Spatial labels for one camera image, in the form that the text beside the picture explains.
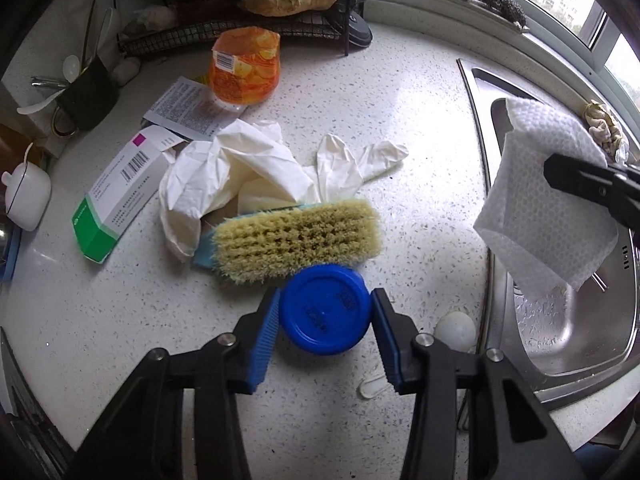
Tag white spatula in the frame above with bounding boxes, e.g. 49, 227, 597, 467
97, 7, 121, 66

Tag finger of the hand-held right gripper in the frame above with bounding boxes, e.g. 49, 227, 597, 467
542, 154, 640, 231

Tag white sugar bowl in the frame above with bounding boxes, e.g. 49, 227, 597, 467
1, 142, 52, 232

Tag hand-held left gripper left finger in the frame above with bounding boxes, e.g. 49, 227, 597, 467
65, 287, 283, 480

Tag flat white rubber glove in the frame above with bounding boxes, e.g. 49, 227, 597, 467
316, 133, 410, 206

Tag crumpled white rubber glove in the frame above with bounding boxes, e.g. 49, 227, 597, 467
159, 120, 321, 262

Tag orange snack packet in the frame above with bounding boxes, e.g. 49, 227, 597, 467
209, 27, 282, 106

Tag stainless steel sink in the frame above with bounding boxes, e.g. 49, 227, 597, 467
456, 57, 640, 408

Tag white paper towel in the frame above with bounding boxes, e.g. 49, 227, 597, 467
472, 97, 621, 292

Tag beige dish rag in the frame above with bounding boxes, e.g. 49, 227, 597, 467
580, 101, 628, 163

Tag black round disc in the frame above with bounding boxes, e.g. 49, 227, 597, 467
342, 0, 375, 48

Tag scrub brush with pale bristles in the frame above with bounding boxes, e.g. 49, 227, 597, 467
191, 199, 383, 282

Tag wooden chopsticks in cup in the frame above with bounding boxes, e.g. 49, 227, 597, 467
82, 0, 98, 68

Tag black wire rack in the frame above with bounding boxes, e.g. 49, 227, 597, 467
116, 0, 375, 58

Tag white ball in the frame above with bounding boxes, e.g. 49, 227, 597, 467
434, 311, 477, 353

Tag blue plastic jar lid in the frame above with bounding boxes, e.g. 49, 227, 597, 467
278, 264, 373, 357

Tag blue tray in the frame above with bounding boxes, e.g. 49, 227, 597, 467
0, 225, 22, 282

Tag green and white medicine box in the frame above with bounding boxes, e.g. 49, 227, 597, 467
71, 126, 183, 265

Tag printed paper leaflet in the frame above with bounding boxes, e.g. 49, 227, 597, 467
141, 76, 246, 142

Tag small clear plastic piece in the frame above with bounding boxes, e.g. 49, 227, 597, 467
357, 377, 388, 401

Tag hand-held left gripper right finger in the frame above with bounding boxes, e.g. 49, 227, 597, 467
370, 287, 586, 480

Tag garlic bulb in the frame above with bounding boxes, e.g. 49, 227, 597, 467
111, 56, 142, 85
122, 5, 178, 36

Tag black utensil cup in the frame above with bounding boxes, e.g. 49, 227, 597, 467
52, 55, 121, 136

